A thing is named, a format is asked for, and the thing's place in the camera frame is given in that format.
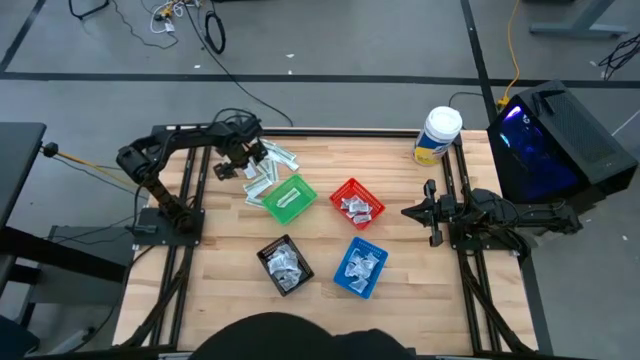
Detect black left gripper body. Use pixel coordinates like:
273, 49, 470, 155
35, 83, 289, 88
212, 140, 269, 182

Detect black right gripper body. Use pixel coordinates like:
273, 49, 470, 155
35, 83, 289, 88
421, 178, 445, 248

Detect blue plastic basket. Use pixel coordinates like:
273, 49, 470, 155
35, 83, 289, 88
332, 236, 390, 300

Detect red plastic basket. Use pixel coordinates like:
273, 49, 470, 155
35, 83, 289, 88
328, 177, 387, 231

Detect green plastic basket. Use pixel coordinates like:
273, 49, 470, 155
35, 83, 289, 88
261, 173, 319, 227

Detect white container with blue band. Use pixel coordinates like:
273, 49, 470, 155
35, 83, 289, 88
412, 105, 464, 168

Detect black plastic basket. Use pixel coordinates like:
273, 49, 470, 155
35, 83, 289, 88
256, 234, 315, 298

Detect person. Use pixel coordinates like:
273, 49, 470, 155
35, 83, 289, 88
188, 312, 417, 360

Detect black computer tower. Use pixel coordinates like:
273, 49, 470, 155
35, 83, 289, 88
486, 78, 640, 211

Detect black desk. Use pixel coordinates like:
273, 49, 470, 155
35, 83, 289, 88
0, 122, 127, 301

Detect black stand base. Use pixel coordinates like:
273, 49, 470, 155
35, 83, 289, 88
67, 0, 111, 22

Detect grey table leg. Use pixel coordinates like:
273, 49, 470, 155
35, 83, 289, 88
528, 0, 632, 41

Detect dark blue chair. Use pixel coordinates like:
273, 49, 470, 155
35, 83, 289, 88
0, 315, 42, 360

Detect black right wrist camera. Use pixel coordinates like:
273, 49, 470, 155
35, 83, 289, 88
437, 193, 457, 221

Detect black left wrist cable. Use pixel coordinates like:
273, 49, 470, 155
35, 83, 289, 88
212, 106, 264, 132

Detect long black floor cable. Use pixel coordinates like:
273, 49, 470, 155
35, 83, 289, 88
181, 0, 296, 129

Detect black aluminium rig frame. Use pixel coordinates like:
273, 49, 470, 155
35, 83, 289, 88
112, 124, 541, 360

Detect short black floor cable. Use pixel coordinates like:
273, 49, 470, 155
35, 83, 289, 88
446, 90, 485, 109

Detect yellow cable black knob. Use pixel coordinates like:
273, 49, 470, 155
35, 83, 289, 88
41, 141, 142, 192

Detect black coiled cable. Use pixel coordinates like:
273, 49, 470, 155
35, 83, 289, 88
203, 10, 228, 56

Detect white cable bundle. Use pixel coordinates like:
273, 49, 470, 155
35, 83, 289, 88
148, 1, 178, 36

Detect thin black floor cable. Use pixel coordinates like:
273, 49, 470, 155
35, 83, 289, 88
111, 0, 180, 52

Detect yellow hanging cable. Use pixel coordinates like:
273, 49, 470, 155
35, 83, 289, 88
501, 0, 522, 109

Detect black tangled cables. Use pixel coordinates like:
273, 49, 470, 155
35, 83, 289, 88
596, 31, 640, 82

